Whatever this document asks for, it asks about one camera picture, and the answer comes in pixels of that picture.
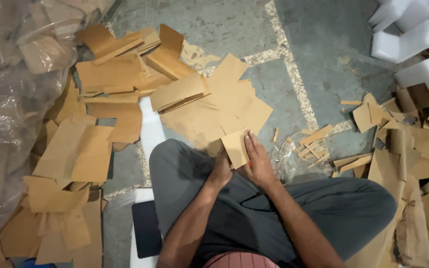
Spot large clear plastic bag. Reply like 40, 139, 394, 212
0, 0, 116, 239

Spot black pad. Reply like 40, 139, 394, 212
131, 200, 163, 260

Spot heap of brown paper scraps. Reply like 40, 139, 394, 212
332, 39, 429, 268

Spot scattered brown paper strips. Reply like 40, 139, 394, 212
272, 124, 334, 169

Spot small brown paper piece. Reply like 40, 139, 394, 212
220, 128, 252, 170

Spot long white board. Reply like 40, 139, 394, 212
130, 96, 167, 268

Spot heap of folded brown paper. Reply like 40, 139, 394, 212
0, 24, 212, 268

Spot dark brown cardboard box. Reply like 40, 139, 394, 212
396, 82, 429, 113

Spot stack of brown paper sheets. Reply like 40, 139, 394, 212
149, 53, 274, 150

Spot crumpled clear plastic wrap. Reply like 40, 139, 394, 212
270, 138, 300, 184

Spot person's right hand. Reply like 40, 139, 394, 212
242, 130, 279, 189

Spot person's left hand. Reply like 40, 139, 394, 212
206, 148, 234, 189

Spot blue round object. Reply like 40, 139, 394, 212
16, 257, 57, 268

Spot person's pink striped shirt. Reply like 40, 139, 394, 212
203, 251, 281, 268

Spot person's grey trousers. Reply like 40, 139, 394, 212
149, 138, 398, 268

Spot white foam block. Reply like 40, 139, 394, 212
368, 0, 429, 33
393, 57, 429, 96
370, 19, 429, 64

